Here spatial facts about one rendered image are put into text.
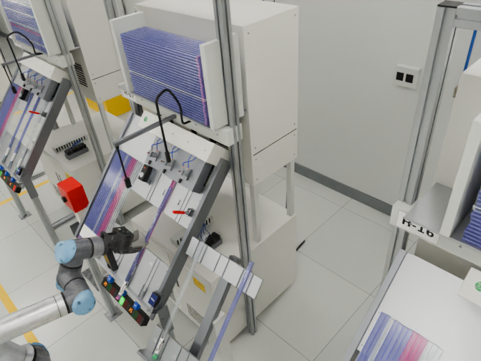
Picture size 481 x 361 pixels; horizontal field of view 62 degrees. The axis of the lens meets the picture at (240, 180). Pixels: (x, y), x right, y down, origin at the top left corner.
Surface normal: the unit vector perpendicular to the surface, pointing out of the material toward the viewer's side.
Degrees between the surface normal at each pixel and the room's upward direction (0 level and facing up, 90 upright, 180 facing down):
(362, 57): 90
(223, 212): 0
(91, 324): 0
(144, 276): 47
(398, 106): 90
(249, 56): 90
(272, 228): 0
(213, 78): 90
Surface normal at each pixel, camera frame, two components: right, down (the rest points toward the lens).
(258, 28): 0.71, 0.38
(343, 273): -0.07, -0.80
